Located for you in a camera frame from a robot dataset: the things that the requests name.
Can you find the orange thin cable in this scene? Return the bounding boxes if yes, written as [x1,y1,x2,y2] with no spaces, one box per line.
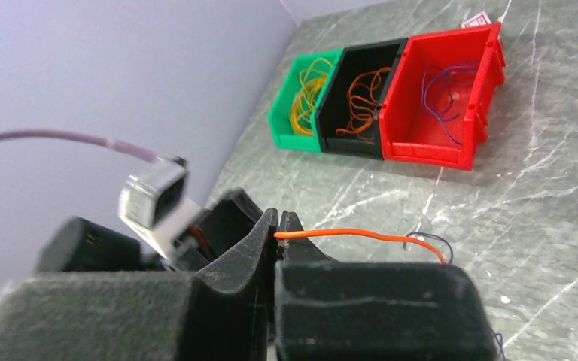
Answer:
[335,65,393,141]
[274,228,449,265]

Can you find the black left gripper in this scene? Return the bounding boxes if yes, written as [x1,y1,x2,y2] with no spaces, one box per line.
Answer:
[176,188,263,271]

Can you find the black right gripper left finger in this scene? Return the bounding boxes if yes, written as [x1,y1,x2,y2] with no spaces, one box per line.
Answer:
[0,208,278,360]

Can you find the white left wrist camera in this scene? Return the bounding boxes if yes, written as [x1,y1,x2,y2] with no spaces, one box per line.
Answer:
[118,156,203,260]

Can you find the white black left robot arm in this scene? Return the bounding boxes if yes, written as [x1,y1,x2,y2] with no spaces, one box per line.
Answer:
[34,188,263,273]

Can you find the black plastic bin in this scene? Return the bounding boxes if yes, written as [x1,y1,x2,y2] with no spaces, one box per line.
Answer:
[315,38,408,159]

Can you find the red plastic bin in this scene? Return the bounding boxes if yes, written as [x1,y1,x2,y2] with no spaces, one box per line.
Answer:
[379,22,506,171]

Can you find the green plastic bin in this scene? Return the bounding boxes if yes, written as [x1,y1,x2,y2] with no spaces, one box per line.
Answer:
[267,49,342,153]

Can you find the yellow cable in green bin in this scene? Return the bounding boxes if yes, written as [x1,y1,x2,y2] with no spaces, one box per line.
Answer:
[288,57,334,138]

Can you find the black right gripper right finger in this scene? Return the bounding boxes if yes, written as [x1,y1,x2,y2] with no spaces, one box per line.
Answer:
[275,237,497,360]

